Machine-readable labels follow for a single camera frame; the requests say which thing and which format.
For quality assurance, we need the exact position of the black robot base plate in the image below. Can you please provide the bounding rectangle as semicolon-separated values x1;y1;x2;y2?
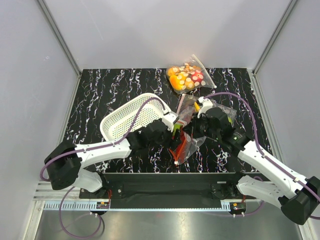
79;172;246;211

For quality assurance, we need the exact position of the white slotted cable duct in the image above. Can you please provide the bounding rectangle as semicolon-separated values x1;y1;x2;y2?
43;201;232;211

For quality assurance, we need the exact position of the clear red-zip bag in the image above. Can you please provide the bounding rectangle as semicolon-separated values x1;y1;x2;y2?
169;106;206;166

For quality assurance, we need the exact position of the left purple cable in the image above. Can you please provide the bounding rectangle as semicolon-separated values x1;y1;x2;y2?
40;96;171;239

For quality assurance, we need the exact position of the yellow fake bell pepper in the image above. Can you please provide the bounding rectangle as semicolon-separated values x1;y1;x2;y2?
194;102;201;112

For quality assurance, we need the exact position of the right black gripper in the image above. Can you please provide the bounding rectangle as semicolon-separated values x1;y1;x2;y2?
182;112;221;141

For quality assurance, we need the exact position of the purple cable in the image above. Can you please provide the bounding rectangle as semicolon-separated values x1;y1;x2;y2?
202;91;320;221
40;96;171;239

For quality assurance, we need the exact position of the green fake apple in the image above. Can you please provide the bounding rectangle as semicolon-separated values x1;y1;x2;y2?
173;122;184;131

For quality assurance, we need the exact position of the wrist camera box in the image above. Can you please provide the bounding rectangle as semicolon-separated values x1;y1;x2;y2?
161;111;179;132
195;97;213;119

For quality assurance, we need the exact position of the dotted bag of orange fruit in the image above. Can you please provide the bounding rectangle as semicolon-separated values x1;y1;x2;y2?
166;54;217;95

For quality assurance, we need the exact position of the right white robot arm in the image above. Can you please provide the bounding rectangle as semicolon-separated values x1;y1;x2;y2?
184;107;320;225

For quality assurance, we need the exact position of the white perforated plastic basket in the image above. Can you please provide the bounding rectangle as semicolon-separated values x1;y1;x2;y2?
99;93;171;141

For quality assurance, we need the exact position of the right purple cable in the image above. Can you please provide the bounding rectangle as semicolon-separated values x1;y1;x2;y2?
202;91;320;221

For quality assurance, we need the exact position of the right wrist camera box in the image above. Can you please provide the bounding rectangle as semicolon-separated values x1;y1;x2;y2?
195;97;213;119

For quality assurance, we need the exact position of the dotted bag with yellow pepper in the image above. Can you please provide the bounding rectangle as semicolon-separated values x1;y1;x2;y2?
176;94;237;127

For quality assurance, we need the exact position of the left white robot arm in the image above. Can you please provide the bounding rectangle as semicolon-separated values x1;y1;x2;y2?
44;119;182;198

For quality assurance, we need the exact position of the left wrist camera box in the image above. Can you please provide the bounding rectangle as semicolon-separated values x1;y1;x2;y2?
161;111;179;132

